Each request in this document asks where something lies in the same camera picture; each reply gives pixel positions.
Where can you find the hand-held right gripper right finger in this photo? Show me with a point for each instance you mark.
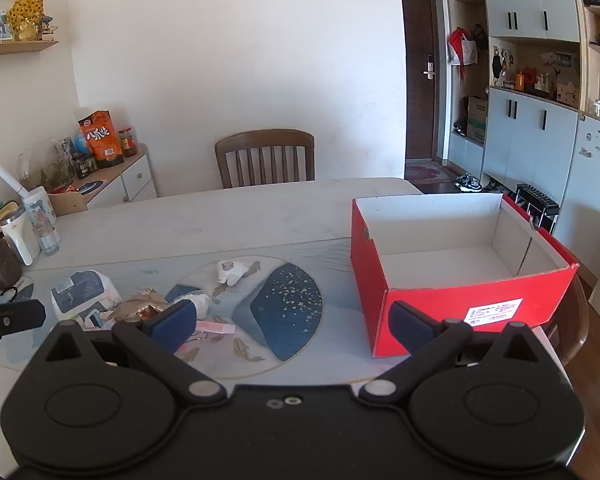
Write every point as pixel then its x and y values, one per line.
pixel 412 324

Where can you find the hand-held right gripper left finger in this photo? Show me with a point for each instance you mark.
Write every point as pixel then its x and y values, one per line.
pixel 172 324

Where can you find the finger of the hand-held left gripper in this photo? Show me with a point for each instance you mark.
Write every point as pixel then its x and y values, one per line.
pixel 20 316

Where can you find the red cardboard box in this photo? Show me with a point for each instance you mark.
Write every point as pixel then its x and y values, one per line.
pixel 430 292

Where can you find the pink packet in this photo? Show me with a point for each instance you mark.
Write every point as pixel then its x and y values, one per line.
pixel 217 328

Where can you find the blue white tissue pack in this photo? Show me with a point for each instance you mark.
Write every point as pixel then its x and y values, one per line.
pixel 77 290

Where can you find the white marble desktop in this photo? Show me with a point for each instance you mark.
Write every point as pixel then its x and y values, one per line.
pixel 205 220

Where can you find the brown mug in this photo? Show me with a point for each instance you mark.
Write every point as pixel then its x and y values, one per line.
pixel 0 265

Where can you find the white tumbler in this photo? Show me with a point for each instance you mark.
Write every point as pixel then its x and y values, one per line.
pixel 17 237

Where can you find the clear drinking glass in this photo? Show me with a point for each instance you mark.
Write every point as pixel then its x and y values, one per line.
pixel 47 240

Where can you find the printed white cup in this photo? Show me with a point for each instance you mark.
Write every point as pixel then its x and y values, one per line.
pixel 39 210

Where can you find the small wooden box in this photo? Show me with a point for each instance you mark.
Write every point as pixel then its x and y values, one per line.
pixel 67 205

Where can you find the rolled white paper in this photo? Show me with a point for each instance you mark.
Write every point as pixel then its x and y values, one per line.
pixel 10 177

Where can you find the blue round mouse pad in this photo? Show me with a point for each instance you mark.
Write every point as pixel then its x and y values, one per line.
pixel 87 187

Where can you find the white wooden sideboard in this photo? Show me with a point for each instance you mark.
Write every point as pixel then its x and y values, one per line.
pixel 130 180

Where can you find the black white sneakers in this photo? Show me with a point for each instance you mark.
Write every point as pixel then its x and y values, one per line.
pixel 467 182

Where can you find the red door mat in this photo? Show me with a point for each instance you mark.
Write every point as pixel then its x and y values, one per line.
pixel 427 172

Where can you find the brown wooden chair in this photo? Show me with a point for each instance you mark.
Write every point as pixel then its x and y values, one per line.
pixel 265 139
pixel 575 320

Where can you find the dark jar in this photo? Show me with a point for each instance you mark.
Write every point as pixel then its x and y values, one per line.
pixel 84 166

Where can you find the black shoe rack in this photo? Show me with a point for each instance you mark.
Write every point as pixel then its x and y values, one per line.
pixel 535 205

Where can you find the small blue globe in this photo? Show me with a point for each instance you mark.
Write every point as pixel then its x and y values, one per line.
pixel 82 146

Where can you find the red jar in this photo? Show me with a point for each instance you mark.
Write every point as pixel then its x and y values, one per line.
pixel 128 145

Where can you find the orange snack bag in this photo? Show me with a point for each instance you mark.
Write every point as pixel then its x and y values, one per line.
pixel 102 140

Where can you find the dark brown door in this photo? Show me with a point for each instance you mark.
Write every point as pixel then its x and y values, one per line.
pixel 417 110

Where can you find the small printed cardboard box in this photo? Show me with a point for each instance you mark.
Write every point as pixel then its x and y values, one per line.
pixel 477 117

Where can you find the silver door lock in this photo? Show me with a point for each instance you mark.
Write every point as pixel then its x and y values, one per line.
pixel 429 67

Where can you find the small orange bottle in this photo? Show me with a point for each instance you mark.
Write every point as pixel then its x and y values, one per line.
pixel 520 81

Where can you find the red hanging bag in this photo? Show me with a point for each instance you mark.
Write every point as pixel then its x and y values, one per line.
pixel 462 50

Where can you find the black hanging bag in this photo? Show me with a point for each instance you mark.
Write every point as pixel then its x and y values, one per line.
pixel 480 37

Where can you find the gold flower ornament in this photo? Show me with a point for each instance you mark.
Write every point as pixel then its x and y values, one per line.
pixel 25 15

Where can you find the grey wooden cabinet wall unit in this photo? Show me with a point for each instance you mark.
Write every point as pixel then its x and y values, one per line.
pixel 520 135

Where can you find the wooden wall shelf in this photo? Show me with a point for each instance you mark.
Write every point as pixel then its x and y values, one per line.
pixel 15 48

